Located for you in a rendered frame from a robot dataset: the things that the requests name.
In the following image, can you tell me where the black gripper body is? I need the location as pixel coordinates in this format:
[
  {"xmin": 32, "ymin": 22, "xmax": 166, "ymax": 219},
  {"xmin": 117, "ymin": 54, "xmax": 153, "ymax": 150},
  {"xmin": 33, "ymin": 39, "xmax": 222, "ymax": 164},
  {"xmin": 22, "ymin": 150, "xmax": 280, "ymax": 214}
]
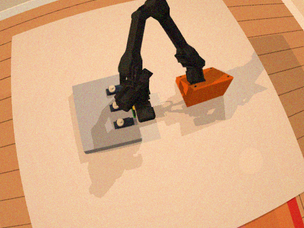
[{"xmin": 136, "ymin": 89, "xmax": 156, "ymax": 123}]

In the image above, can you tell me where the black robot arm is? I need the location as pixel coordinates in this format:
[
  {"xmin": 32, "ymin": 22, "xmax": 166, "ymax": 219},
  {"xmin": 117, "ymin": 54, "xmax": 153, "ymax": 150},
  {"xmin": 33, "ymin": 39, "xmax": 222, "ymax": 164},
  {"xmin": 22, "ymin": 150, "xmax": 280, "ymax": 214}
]
[{"xmin": 114, "ymin": 0, "xmax": 206, "ymax": 112}]

